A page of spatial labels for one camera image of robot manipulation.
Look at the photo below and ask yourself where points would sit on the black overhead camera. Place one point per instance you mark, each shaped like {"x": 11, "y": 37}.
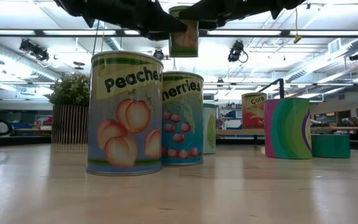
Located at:
{"x": 158, "y": 54}

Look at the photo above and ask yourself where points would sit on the rainbow striped can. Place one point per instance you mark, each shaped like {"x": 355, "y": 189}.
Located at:
{"x": 287, "y": 130}

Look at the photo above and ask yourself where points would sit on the black overhead rig bar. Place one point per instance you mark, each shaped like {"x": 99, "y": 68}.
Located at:
{"x": 120, "y": 32}

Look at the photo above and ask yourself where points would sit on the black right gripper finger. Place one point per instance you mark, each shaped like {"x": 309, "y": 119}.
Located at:
{"x": 210, "y": 12}
{"x": 208, "y": 25}

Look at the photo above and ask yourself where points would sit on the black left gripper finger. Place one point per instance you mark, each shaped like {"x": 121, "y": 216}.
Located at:
{"x": 157, "y": 36}
{"x": 154, "y": 20}

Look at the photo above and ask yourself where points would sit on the peaches label can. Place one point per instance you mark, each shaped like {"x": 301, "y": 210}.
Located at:
{"x": 124, "y": 124}

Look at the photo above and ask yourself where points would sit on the green bordered label can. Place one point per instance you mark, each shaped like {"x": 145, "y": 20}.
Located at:
{"x": 183, "y": 43}

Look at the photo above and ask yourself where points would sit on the potted green plant striped pot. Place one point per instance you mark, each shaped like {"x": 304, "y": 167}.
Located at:
{"x": 70, "y": 124}

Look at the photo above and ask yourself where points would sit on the cherries label can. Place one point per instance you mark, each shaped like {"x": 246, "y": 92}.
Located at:
{"x": 183, "y": 124}

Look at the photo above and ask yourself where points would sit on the white air vent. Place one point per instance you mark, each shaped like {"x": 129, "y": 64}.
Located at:
{"x": 334, "y": 46}

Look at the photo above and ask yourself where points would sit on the black aluminium table frame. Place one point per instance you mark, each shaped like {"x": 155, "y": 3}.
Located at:
{"x": 23, "y": 140}

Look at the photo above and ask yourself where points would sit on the green pear label can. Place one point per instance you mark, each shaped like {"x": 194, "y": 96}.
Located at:
{"x": 209, "y": 130}

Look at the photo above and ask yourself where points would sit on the black ceiling mounted device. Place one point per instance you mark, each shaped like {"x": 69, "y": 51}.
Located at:
{"x": 356, "y": 56}

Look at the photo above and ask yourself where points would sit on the corn label can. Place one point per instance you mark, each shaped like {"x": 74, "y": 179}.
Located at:
{"x": 253, "y": 112}

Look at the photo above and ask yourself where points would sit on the short teal can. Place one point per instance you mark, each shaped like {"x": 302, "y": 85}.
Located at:
{"x": 331, "y": 146}

